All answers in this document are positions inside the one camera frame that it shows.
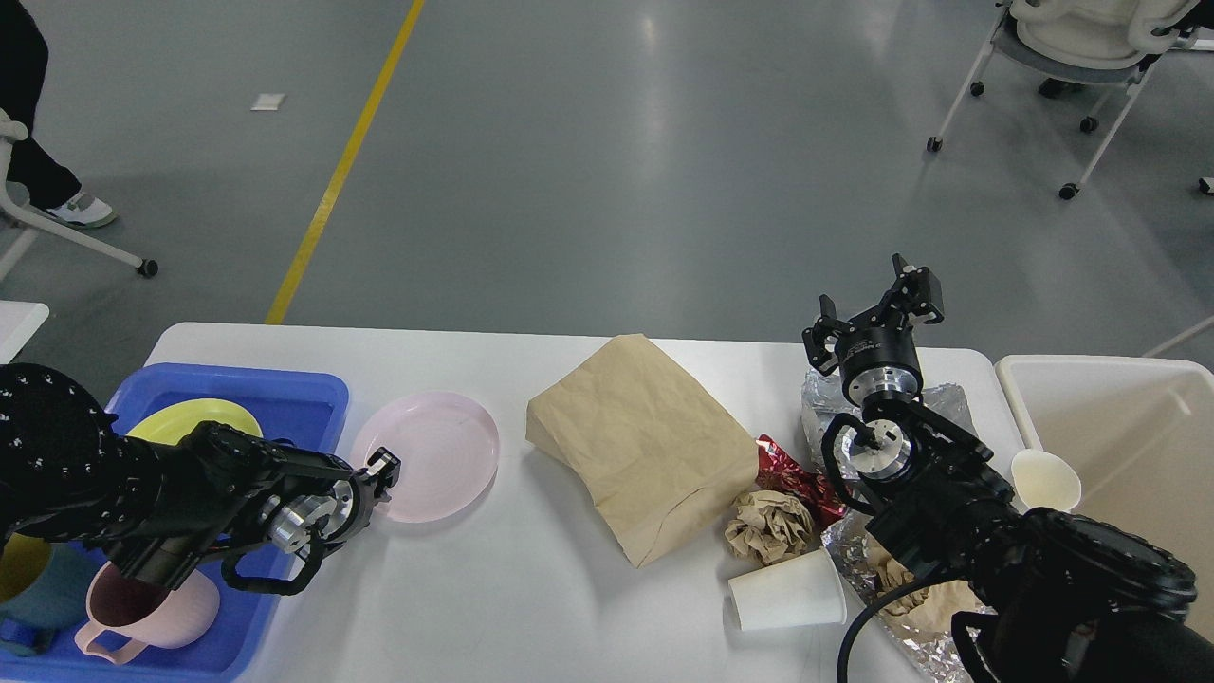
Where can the blue plastic tray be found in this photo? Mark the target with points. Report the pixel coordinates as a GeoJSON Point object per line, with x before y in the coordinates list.
{"type": "Point", "coordinates": [308, 409]}

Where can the pink mug dark inside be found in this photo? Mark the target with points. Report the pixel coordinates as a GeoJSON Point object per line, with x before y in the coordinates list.
{"type": "Point", "coordinates": [126, 616]}

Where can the person leg top left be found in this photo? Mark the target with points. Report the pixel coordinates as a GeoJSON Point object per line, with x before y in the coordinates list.
{"type": "Point", "coordinates": [53, 189]}

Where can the white chair base left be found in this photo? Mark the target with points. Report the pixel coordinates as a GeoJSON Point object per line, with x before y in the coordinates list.
{"type": "Point", "coordinates": [28, 222]}

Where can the pink plate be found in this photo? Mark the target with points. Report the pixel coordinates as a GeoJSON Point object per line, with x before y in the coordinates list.
{"type": "Point", "coordinates": [448, 446]}

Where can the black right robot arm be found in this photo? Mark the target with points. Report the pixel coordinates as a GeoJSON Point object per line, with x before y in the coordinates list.
{"type": "Point", "coordinates": [1067, 598]}

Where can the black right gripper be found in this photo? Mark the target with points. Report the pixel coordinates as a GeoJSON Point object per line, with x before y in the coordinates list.
{"type": "Point", "coordinates": [875, 353]}

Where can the red foil wrapper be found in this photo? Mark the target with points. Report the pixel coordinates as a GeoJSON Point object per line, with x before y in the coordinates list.
{"type": "Point", "coordinates": [778, 471]}

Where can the yellow plate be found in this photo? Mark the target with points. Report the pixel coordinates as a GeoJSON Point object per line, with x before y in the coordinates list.
{"type": "Point", "coordinates": [170, 424]}

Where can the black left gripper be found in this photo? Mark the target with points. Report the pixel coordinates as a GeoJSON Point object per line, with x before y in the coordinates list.
{"type": "Point", "coordinates": [336, 516]}

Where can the white side table left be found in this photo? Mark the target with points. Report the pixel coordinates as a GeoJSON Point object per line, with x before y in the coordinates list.
{"type": "Point", "coordinates": [19, 322]}

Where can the white plastic spoon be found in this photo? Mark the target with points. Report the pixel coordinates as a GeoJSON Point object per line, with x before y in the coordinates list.
{"type": "Point", "coordinates": [1043, 480]}

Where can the beige plastic bin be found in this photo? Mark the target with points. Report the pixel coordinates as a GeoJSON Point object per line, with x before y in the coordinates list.
{"type": "Point", "coordinates": [1139, 434]}

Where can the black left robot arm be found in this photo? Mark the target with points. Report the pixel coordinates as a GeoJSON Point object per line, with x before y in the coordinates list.
{"type": "Point", "coordinates": [157, 511]}

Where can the crumpled brown paper ball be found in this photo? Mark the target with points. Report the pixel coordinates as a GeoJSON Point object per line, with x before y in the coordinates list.
{"type": "Point", "coordinates": [770, 527]}

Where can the brown paper bag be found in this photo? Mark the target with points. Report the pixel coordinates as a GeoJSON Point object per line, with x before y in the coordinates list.
{"type": "Point", "coordinates": [660, 457]}

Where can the teal mug yellow inside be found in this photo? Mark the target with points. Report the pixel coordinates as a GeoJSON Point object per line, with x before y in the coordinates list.
{"type": "Point", "coordinates": [44, 589]}

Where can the crumpled aluminium foil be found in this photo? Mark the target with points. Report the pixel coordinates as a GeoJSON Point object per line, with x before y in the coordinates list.
{"type": "Point", "coordinates": [931, 653]}

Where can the white office chair right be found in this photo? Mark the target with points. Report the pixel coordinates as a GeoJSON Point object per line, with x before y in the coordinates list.
{"type": "Point", "coordinates": [1110, 45]}

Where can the white paper cup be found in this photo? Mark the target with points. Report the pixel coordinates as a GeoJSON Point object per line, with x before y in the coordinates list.
{"type": "Point", "coordinates": [804, 591]}

